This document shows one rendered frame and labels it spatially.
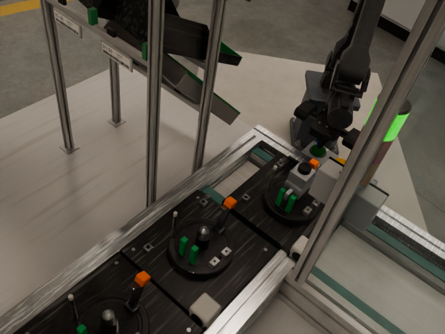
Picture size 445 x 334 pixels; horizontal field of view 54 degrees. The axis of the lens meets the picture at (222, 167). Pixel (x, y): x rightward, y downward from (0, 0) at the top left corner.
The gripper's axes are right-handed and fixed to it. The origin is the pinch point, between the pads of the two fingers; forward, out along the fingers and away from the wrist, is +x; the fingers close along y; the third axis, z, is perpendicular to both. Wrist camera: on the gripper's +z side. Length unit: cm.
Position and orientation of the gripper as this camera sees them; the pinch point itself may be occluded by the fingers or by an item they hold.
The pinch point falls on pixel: (322, 138)
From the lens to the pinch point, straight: 120.8
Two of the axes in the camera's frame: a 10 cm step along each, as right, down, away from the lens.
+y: 7.6, 5.4, -3.6
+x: -1.4, 6.8, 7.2
